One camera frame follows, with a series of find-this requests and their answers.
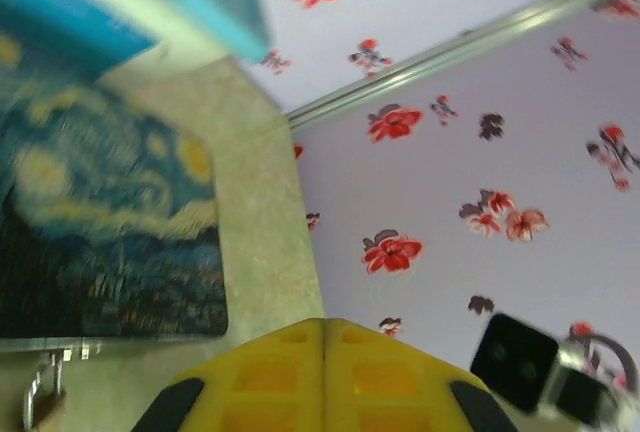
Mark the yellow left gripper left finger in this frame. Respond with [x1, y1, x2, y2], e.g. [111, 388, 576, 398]
[132, 317, 327, 432]

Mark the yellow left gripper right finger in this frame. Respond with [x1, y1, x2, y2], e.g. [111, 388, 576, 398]
[324, 317, 517, 432]

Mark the starry night tin box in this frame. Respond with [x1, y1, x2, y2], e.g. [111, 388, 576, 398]
[0, 84, 231, 354]

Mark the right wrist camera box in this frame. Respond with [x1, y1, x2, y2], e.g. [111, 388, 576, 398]
[540, 339, 632, 429]

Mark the grey right arm cable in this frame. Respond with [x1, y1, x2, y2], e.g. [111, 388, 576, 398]
[567, 332, 640, 394]

